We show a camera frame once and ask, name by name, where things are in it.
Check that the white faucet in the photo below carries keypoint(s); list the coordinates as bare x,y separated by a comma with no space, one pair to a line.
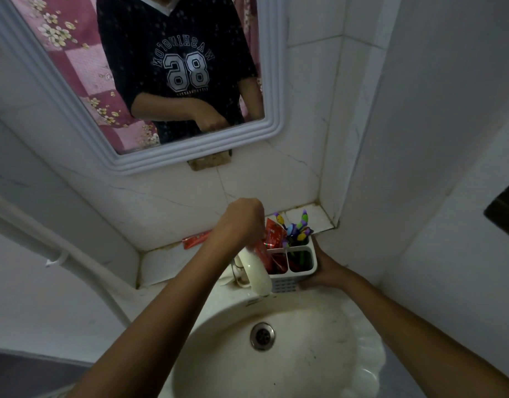
254,271

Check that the dark wall fixture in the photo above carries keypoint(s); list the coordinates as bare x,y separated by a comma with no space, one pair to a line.
505,211

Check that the white pipe clip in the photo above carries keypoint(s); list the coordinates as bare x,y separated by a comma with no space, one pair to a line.
57,260

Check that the metal sink drain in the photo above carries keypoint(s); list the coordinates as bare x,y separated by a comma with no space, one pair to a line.
262,336

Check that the person's right thumb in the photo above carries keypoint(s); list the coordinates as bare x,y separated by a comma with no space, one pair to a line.
316,250

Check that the red toothpaste box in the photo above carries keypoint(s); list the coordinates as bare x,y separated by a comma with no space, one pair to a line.
196,239

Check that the person's right hand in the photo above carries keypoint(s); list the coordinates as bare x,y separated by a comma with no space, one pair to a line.
327,271

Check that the person's left fingers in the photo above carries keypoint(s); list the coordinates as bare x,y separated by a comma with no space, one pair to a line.
258,217

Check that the white wall pipe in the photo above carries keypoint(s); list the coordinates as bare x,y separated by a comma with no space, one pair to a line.
51,252

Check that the brown block under mirror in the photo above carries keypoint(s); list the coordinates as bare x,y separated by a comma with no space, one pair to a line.
209,160

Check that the blue toothbrush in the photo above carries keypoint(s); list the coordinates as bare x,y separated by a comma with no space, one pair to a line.
291,230

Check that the green purple toothbrush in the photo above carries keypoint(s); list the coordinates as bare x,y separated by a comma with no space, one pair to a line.
304,216

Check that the person's left hand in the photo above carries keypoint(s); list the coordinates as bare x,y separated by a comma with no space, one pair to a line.
238,223

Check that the person's right forearm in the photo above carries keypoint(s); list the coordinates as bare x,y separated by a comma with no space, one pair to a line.
420,339

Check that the white plastic toothbrush holder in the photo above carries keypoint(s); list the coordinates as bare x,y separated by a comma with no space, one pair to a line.
294,271

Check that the person's left forearm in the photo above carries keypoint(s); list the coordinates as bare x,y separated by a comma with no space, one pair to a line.
163,319

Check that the white framed mirror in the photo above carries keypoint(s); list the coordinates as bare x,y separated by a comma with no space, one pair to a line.
126,159

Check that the red toothpaste tube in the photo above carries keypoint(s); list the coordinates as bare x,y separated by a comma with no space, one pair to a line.
274,235

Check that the white ceramic sink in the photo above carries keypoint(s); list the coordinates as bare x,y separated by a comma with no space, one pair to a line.
287,352

